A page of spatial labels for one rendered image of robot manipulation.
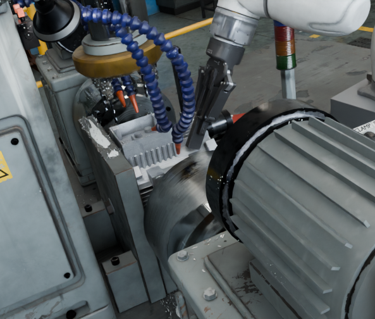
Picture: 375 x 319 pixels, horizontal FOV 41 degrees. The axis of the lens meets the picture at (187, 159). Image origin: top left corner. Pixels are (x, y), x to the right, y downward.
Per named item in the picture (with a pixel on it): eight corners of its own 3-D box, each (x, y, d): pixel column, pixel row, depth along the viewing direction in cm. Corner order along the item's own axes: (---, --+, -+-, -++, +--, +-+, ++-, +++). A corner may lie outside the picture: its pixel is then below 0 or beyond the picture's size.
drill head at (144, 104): (109, 200, 127) (83, 113, 115) (73, 140, 161) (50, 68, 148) (196, 167, 134) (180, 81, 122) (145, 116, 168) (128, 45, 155)
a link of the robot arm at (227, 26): (229, 11, 94) (219, 42, 96) (267, 23, 98) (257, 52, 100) (208, 4, 101) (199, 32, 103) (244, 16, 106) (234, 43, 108)
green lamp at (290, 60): (283, 71, 151) (282, 57, 149) (272, 66, 156) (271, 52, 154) (300, 66, 153) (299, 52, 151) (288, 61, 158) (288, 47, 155)
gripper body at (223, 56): (203, 32, 103) (190, 75, 106) (222, 41, 96) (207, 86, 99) (233, 41, 107) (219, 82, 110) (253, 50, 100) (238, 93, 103)
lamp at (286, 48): (282, 57, 149) (281, 43, 147) (271, 52, 154) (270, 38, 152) (299, 52, 151) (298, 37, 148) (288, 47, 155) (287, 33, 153)
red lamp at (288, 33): (281, 43, 147) (280, 28, 144) (270, 38, 152) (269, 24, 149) (298, 37, 148) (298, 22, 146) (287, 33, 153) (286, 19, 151)
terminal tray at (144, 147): (129, 175, 106) (122, 145, 102) (116, 154, 115) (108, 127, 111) (181, 156, 109) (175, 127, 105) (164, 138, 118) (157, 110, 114)
